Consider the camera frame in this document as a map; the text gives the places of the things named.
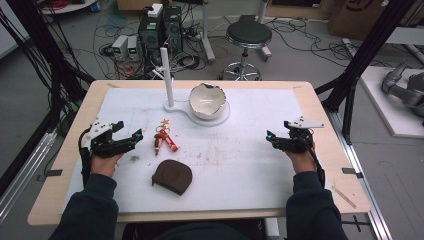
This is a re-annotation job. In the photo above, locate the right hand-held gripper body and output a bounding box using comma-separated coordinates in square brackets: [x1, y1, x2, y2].
[275, 115, 325, 155]

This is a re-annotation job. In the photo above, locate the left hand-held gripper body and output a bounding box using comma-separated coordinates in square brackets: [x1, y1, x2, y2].
[85, 120, 134, 159]

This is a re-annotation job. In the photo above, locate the person's left hand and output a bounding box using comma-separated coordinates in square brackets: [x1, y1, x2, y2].
[90, 152, 124, 178]

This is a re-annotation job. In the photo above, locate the person's right hand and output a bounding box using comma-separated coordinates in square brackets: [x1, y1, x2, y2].
[284, 143, 318, 175]

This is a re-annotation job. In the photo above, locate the white table mat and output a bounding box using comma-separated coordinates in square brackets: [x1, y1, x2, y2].
[59, 87, 333, 215]

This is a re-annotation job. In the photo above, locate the brown pouch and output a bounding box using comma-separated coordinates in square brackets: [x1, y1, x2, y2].
[151, 159, 194, 197]

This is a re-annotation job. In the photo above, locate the white eggshell-shaped bowl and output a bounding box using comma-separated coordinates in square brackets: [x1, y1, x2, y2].
[188, 82, 228, 121]

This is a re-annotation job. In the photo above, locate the thin wooden stick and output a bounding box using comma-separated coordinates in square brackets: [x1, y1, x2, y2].
[331, 185, 358, 210]

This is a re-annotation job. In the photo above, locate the grey power supply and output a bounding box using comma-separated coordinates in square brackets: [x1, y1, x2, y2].
[111, 34, 130, 62]
[126, 35, 142, 62]

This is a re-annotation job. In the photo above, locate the white platform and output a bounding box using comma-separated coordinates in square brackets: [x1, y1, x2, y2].
[359, 65, 424, 139]

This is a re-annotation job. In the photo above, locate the black computer tower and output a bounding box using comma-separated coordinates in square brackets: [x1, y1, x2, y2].
[137, 9, 165, 64]
[163, 5, 184, 54]

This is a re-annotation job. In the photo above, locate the black round stool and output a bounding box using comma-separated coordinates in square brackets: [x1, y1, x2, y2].
[221, 20, 273, 82]

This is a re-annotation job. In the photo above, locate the person's torso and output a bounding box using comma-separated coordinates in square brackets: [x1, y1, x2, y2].
[121, 218, 265, 240]

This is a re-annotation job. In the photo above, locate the white metal leg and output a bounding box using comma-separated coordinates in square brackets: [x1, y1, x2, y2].
[198, 0, 217, 64]

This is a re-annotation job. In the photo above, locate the white box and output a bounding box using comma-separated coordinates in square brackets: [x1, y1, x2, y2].
[147, 3, 164, 19]

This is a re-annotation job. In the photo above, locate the cardboard box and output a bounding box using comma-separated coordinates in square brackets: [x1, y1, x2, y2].
[327, 0, 424, 42]

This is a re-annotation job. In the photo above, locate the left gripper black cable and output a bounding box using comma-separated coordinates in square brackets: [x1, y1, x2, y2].
[77, 127, 93, 188]

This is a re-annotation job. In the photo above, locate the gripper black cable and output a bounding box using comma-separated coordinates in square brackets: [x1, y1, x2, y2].
[77, 127, 93, 188]
[299, 132, 326, 190]

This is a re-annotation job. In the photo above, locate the red figure keychain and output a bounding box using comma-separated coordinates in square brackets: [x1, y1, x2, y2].
[153, 118, 180, 157]

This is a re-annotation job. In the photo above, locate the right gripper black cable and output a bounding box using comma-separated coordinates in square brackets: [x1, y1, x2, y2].
[299, 132, 326, 190]

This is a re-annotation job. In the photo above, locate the white stand with post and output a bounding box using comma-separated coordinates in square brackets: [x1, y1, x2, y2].
[159, 47, 231, 128]

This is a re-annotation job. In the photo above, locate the aluminium rail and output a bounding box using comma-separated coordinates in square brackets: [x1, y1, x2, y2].
[327, 109, 395, 240]
[0, 129, 58, 222]

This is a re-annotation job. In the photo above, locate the tangle of floor cables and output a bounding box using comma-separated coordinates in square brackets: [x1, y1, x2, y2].
[93, 6, 214, 80]

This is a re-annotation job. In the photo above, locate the black frame post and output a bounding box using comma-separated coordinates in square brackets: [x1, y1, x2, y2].
[0, 0, 96, 198]
[314, 0, 418, 145]

